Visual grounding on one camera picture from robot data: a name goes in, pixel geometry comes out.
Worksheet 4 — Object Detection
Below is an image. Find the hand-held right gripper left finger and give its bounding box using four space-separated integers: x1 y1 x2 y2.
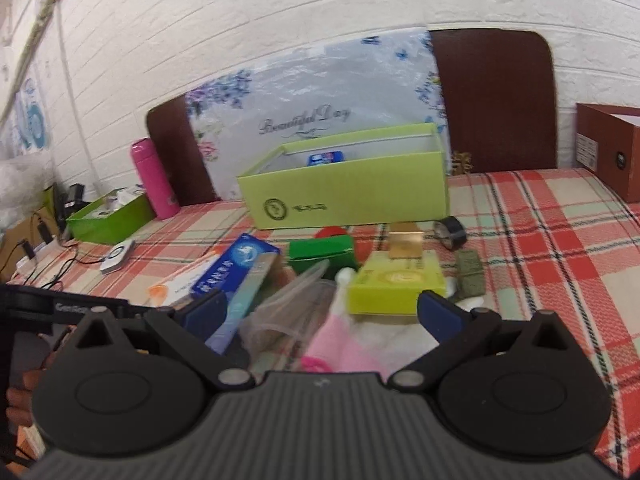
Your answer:
69 287 257 394

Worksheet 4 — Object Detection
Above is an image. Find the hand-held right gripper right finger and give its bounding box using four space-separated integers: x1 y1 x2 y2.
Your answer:
388 289 574 392

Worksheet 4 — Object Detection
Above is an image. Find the orange and white box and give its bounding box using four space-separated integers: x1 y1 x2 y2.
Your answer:
147 252 227 307

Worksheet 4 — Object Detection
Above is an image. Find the yellow-green small box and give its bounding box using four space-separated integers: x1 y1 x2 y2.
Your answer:
346 249 447 316

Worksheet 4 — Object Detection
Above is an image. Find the blue toothpaste box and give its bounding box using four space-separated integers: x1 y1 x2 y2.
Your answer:
190 233 282 356

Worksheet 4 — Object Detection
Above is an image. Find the large light green cardboard box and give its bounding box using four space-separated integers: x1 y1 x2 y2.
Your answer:
235 122 451 231

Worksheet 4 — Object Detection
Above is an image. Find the person's left hand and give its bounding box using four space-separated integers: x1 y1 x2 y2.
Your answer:
6 352 51 431

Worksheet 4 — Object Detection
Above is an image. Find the olive green pouch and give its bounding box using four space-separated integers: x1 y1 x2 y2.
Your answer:
452 250 486 297

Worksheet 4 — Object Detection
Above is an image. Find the small gold box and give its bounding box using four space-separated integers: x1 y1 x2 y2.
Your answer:
388 230 424 261

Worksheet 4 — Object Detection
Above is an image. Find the black tape roll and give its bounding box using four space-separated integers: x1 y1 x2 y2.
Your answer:
431 215 469 251

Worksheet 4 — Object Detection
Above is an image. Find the clear plastic bag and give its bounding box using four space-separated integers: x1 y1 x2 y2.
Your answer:
239 260 342 377

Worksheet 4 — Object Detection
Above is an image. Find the white round-button device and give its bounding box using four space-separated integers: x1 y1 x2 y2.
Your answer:
99 238 136 275

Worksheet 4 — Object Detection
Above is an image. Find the green open tray box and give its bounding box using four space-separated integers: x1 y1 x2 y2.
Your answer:
65 186 156 246

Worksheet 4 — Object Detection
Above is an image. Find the black charger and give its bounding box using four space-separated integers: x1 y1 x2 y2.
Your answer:
64 183 87 213

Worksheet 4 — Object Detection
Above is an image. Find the plaid blanket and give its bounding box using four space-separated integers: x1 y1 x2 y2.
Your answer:
7 167 640 479

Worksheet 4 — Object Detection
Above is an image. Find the pink thermos bottle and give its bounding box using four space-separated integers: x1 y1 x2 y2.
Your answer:
131 137 181 221

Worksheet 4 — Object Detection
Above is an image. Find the blue snack packet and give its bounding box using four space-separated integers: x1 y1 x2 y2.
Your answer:
306 151 346 168

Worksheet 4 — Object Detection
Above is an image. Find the dark brown headboard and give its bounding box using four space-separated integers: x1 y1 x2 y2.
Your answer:
145 29 559 207

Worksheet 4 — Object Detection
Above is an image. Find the brown cardboard box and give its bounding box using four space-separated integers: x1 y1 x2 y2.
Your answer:
575 103 640 204

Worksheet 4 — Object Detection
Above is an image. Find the black cable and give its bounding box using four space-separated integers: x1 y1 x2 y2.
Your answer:
20 210 108 291

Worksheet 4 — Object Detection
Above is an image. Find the wall poster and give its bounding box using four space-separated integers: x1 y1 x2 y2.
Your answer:
11 77 52 152

